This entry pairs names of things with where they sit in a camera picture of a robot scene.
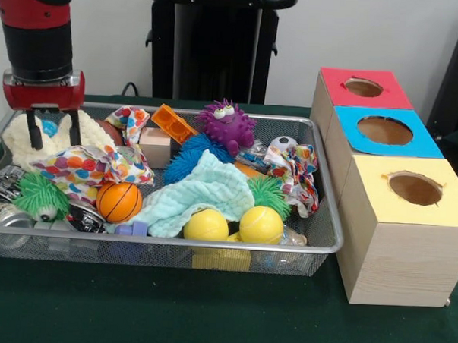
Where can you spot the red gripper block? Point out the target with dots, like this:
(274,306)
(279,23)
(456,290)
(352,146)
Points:
(42,95)

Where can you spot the cream knitted cloth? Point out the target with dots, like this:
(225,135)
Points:
(13,139)

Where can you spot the purple spiky toy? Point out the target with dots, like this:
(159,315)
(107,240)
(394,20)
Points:
(227,127)

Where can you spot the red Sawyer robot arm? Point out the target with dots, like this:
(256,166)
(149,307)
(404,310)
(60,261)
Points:
(34,18)

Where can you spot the shallow mesh bin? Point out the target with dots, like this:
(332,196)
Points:
(58,251)

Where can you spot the wooden box with three holes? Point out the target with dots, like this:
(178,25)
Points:
(400,262)

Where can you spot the orange toy basketball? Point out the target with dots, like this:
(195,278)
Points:
(119,201)

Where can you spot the plain wooden block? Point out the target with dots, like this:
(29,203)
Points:
(156,147)

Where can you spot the orange toy brick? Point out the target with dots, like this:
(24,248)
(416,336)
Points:
(174,123)

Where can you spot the mint green cloth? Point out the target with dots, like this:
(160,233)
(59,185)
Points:
(209,189)

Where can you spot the smooth yellow ball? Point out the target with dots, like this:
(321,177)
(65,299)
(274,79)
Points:
(206,225)

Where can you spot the yellow tennis ball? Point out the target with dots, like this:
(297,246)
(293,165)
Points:
(261,225)

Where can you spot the dark green tablecloth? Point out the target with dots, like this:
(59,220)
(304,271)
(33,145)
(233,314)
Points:
(207,315)

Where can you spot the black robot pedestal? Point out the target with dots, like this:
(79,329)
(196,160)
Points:
(219,45)

